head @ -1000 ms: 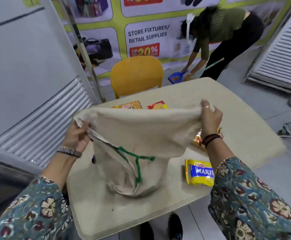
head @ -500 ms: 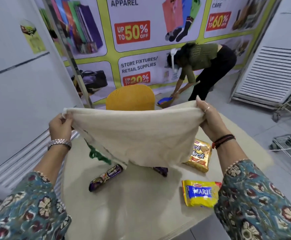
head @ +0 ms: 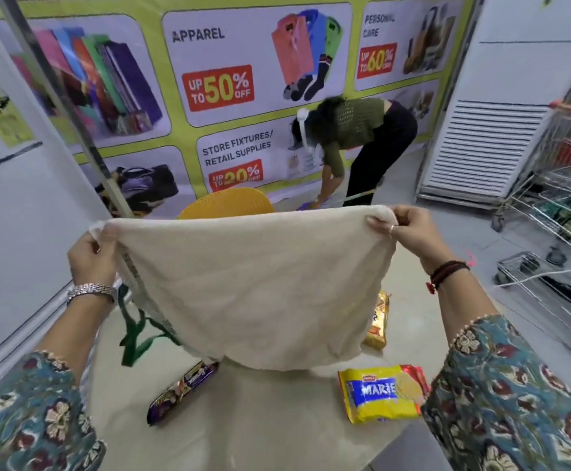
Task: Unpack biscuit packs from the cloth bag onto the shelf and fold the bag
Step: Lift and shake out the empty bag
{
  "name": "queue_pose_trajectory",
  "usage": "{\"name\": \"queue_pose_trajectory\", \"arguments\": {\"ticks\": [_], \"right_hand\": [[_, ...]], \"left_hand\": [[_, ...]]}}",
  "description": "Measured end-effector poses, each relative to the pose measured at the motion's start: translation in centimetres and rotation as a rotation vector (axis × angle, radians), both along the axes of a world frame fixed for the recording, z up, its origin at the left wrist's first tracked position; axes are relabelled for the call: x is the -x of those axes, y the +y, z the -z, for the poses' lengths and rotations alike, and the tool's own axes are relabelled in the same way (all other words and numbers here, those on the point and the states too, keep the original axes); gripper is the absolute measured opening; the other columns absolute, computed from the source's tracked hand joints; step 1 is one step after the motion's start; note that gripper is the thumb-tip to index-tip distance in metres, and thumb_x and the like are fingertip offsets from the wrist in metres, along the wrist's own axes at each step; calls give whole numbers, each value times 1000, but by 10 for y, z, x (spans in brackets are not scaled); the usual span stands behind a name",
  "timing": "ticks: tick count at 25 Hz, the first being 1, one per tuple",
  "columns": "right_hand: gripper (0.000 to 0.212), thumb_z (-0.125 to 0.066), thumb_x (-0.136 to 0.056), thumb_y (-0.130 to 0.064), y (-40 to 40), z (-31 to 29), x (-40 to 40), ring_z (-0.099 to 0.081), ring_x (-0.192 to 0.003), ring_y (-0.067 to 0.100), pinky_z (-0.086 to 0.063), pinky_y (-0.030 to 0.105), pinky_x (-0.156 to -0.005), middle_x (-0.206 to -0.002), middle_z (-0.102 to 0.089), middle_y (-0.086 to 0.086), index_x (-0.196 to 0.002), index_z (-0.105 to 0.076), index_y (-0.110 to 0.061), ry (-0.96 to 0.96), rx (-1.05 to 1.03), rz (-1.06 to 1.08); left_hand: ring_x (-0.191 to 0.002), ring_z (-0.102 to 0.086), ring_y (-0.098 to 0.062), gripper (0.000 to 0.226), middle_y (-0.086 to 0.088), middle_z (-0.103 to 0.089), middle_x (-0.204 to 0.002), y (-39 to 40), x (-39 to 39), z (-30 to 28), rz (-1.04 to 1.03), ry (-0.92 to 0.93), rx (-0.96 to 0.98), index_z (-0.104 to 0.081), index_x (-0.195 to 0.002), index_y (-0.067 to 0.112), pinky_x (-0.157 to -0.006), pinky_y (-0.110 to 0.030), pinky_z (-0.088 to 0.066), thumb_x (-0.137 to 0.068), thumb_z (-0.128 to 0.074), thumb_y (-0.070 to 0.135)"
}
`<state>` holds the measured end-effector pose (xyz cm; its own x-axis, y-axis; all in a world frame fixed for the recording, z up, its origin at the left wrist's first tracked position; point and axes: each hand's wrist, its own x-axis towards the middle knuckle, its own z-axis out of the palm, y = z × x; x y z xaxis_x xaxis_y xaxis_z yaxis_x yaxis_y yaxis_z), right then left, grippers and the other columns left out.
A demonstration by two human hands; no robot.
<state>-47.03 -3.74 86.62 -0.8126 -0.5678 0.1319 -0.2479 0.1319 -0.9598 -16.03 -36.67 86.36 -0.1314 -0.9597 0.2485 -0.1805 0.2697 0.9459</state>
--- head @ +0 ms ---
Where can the green sticker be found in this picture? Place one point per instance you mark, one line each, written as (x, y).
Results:
(6, 122)

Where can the person's left hand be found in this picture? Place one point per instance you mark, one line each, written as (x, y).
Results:
(91, 259)

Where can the person's right hand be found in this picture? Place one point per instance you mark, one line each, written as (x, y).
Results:
(420, 235)

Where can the metal pole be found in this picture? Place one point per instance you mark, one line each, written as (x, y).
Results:
(65, 107)

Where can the white head mount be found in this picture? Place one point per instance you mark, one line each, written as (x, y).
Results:
(304, 127)

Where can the straw broom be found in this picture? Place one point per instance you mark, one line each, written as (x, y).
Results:
(361, 195)

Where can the beige plastic table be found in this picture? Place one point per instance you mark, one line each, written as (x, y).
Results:
(266, 426)

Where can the yellow plastic chair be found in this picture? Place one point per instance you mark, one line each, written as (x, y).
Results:
(226, 203)

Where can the gold Krack Jack packet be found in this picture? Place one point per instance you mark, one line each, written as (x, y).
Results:
(376, 328)

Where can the person's left forearm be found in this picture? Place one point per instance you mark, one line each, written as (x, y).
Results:
(69, 328)

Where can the person's right forearm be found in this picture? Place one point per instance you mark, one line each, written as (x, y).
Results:
(467, 299)

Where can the green white promotional banner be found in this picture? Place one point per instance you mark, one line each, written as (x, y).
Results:
(217, 44)

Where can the Marie biscuit packet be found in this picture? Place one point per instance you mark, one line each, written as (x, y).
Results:
(378, 394)

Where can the purple biscuit packet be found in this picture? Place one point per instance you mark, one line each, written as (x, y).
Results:
(182, 393)

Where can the silver wristwatch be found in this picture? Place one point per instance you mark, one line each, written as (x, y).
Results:
(91, 290)

